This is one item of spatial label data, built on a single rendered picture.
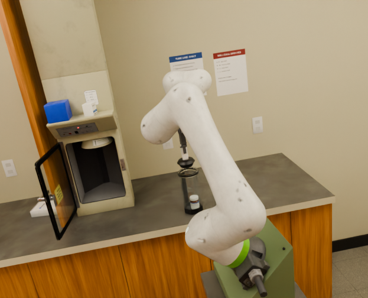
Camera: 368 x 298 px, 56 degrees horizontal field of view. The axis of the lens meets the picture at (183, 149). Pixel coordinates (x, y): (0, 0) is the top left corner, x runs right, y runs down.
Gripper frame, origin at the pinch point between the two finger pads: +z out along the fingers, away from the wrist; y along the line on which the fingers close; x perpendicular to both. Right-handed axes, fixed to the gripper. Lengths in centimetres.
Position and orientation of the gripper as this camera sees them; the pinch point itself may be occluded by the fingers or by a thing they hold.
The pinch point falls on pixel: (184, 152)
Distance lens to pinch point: 173.1
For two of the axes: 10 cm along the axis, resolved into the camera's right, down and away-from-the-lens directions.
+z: 1.4, 9.3, 3.3
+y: 1.1, 3.1, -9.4
